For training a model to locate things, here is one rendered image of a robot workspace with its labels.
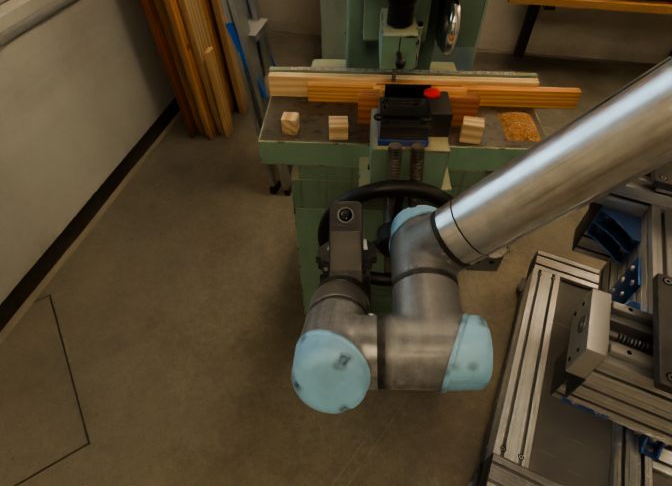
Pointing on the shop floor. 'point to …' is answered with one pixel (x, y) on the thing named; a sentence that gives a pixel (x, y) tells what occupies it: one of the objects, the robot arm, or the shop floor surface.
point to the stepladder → (256, 34)
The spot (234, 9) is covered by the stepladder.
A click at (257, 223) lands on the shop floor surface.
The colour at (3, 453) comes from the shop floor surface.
